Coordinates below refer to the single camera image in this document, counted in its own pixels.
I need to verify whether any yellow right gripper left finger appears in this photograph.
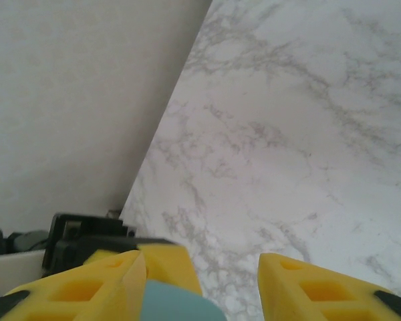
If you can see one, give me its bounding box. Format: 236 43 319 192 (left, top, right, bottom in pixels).
0 249 148 321

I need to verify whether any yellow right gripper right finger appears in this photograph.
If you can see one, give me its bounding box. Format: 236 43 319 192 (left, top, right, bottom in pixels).
257 253 401 321

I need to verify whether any blue earbud charging case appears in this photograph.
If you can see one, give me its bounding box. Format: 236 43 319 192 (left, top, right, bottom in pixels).
138 279 225 321

